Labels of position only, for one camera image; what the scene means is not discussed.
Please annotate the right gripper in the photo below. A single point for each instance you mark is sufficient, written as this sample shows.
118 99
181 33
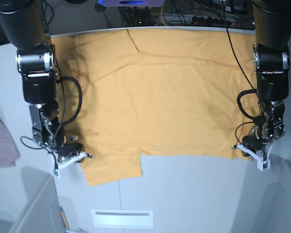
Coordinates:
49 133

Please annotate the blue purple base device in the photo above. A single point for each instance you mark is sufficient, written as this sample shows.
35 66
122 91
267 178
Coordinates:
137 3

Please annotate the pink folded cloth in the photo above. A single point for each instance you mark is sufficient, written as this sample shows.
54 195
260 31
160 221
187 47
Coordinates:
8 151

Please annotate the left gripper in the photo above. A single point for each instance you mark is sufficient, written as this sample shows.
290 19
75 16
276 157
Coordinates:
268 127

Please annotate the orange pencil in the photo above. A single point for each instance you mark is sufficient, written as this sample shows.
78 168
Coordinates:
64 219

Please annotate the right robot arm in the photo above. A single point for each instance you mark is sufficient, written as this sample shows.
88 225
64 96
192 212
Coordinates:
24 24

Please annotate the grey partition panel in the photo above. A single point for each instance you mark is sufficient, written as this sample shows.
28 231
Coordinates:
265 200
42 212

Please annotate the grey partition panel right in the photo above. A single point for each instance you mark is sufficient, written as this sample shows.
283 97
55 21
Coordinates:
265 200

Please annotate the white table cable slot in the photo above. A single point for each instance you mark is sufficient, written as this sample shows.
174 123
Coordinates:
123 219

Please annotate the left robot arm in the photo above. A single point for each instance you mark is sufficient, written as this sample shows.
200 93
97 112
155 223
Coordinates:
272 62

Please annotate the orange T-shirt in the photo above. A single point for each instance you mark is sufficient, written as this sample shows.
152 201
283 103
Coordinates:
156 92

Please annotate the grey partition panel left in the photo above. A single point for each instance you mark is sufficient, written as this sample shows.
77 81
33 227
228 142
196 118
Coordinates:
42 212

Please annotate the black power strip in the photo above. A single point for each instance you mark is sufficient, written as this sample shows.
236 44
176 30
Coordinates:
208 21

